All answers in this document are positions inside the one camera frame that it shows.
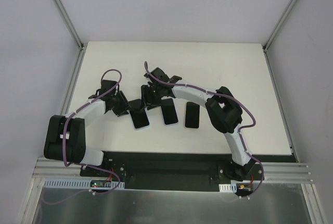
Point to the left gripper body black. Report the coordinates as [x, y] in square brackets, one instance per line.
[124, 103]

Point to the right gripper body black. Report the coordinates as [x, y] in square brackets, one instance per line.
[145, 96]

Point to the light blue phone case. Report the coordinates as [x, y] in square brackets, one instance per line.
[140, 122]

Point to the beige clear phone case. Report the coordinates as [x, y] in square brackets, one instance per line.
[185, 117]

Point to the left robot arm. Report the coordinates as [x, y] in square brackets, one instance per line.
[66, 134]

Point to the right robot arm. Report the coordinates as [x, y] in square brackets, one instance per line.
[226, 114]

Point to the left aluminium frame post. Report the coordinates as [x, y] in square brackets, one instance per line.
[68, 23]

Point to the aluminium frame post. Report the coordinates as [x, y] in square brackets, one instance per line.
[68, 23]
[278, 26]

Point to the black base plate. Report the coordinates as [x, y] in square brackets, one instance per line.
[173, 172]

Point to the left white cable duct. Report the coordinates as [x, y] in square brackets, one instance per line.
[82, 184]

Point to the white cable duct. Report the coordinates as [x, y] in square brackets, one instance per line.
[82, 184]
[235, 187]

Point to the right white cable duct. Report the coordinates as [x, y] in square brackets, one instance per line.
[235, 187]

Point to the aluminium rail right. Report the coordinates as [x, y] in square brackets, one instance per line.
[288, 173]

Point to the right aluminium frame post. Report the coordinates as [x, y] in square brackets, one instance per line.
[278, 26]

